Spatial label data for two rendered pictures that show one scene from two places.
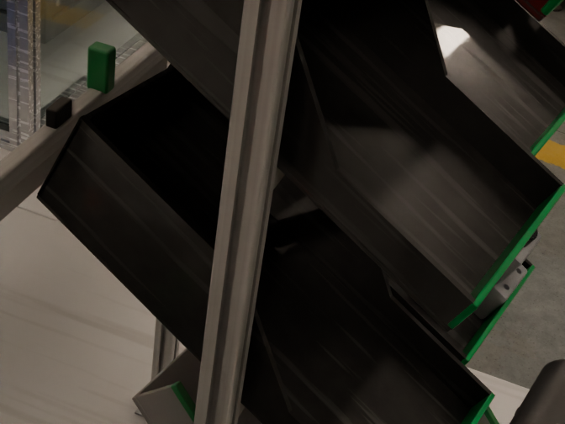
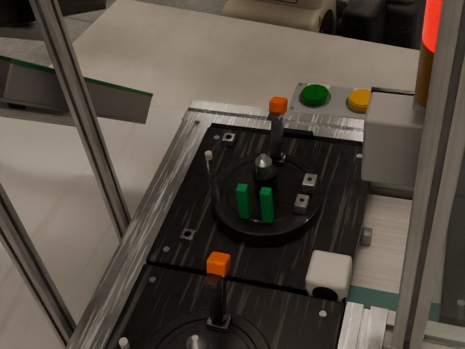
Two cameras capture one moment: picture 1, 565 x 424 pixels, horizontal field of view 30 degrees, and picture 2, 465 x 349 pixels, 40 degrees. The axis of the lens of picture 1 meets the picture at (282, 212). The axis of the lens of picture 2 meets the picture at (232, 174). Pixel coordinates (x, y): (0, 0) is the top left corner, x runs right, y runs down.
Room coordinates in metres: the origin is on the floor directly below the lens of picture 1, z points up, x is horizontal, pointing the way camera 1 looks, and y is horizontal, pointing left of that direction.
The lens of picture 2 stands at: (0.18, 0.58, 1.58)
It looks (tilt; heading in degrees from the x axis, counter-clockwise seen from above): 46 degrees down; 277
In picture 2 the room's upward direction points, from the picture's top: 9 degrees counter-clockwise
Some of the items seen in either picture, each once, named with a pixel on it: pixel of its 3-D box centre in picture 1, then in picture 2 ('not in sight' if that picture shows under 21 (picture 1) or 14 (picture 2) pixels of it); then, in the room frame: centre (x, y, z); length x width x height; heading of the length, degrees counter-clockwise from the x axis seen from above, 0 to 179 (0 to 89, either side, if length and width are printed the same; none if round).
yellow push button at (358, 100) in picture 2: not in sight; (362, 102); (0.07, -0.15, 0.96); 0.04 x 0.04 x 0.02
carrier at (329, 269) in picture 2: not in sight; (264, 178); (0.21, 0.04, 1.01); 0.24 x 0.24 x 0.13; 74
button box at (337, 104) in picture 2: not in sight; (361, 118); (0.07, -0.15, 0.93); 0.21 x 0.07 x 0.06; 164
